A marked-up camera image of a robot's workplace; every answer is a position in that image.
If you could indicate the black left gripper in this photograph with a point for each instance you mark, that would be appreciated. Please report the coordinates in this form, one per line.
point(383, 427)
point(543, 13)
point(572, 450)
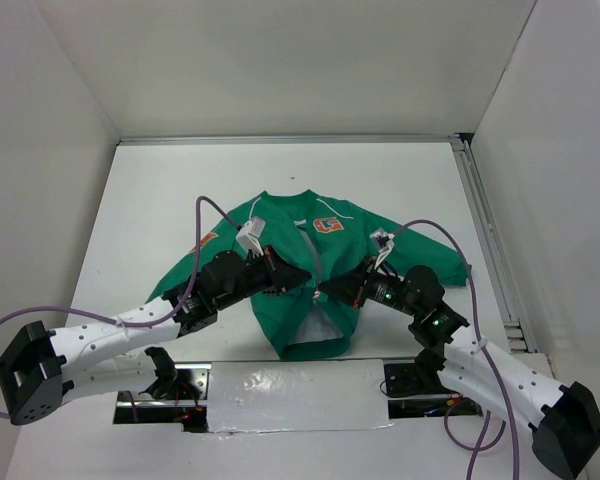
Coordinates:
point(280, 274)

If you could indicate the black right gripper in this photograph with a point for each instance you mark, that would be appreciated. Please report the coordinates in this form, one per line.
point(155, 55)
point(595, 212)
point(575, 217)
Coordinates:
point(352, 288)

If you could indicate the green zip jacket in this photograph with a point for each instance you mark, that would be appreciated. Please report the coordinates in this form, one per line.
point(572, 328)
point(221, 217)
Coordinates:
point(327, 237)

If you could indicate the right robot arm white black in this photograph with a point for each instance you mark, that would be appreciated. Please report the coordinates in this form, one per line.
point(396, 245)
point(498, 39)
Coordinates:
point(560, 422)

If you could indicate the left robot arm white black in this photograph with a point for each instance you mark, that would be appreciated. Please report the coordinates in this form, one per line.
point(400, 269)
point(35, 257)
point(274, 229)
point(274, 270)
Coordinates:
point(41, 369)

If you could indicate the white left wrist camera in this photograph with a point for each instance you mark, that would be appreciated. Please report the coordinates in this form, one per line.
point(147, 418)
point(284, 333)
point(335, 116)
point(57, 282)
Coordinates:
point(248, 237)

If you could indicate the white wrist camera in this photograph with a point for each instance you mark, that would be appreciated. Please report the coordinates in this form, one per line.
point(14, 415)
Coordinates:
point(384, 242)
point(248, 237)

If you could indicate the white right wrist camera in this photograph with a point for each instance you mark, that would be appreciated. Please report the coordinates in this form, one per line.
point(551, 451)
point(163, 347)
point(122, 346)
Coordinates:
point(384, 242)

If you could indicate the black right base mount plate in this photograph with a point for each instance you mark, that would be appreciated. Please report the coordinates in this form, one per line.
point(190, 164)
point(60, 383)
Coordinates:
point(403, 380)

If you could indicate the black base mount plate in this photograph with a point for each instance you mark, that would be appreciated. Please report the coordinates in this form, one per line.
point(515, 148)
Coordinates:
point(403, 380)
point(193, 381)

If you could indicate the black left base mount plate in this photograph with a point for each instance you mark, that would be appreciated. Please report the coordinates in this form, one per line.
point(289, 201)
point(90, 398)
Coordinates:
point(193, 381)

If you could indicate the aluminium frame rail back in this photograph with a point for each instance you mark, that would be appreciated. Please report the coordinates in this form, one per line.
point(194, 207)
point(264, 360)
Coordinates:
point(292, 139)

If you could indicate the aluminium frame rail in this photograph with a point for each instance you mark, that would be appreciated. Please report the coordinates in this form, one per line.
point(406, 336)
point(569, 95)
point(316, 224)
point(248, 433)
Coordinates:
point(292, 139)
point(516, 326)

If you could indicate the aluminium frame rail right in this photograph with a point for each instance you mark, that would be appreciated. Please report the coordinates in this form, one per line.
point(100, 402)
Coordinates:
point(516, 326)

